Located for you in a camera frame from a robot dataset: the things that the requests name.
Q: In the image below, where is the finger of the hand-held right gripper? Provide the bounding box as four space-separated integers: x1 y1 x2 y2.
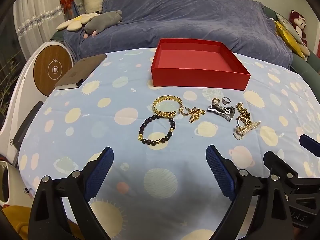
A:
263 151 320 198
299 134 320 158

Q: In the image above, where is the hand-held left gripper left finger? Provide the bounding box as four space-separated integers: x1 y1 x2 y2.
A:
27 146 114 240

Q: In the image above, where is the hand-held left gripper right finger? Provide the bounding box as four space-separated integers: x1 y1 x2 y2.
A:
205 144 288 240

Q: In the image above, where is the pearl bracelet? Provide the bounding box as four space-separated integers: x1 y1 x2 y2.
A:
233 120 262 140

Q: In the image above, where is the silver metal watch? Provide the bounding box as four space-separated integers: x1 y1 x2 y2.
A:
207 102 237 123

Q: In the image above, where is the gold metal watch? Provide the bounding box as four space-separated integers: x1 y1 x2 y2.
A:
235 102 251 120

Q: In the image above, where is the dark bead bracelet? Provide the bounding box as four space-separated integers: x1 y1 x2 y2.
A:
137 114 176 145

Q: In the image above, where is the gold chain necklace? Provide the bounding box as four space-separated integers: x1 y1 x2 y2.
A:
188 107 206 123

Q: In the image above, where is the gold link bracelet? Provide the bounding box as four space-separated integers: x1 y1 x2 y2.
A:
152 95 184 117

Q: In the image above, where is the red cardboard box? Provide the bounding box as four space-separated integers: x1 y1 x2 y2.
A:
151 38 251 91

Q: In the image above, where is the green sofa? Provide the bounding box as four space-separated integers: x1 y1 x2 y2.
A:
262 5 320 77

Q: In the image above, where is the white rimmed dark object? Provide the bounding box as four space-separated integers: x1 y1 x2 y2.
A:
0 160 33 207

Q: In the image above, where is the brown notebook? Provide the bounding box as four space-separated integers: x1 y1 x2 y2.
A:
54 54 107 91

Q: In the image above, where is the yellow pillow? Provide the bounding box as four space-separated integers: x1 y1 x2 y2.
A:
274 20 307 58

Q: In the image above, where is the white round side table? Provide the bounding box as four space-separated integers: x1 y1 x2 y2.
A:
0 41 74 160

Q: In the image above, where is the red monkey plush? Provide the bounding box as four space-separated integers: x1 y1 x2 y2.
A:
289 10 308 47

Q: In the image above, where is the grey pillow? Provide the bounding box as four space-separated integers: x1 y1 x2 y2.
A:
276 12 303 43

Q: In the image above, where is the grey plush toy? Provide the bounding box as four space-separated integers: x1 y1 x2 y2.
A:
83 10 123 39

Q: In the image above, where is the flower shaped pillow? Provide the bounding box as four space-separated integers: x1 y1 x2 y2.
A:
56 12 100 32

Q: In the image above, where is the silver tinsel garland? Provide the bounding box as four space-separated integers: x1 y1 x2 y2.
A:
17 1 84 37

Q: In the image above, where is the red bow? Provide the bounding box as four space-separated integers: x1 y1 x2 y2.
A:
60 0 75 13

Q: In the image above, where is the white sheer curtain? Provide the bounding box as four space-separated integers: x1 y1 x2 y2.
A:
12 0 75 63

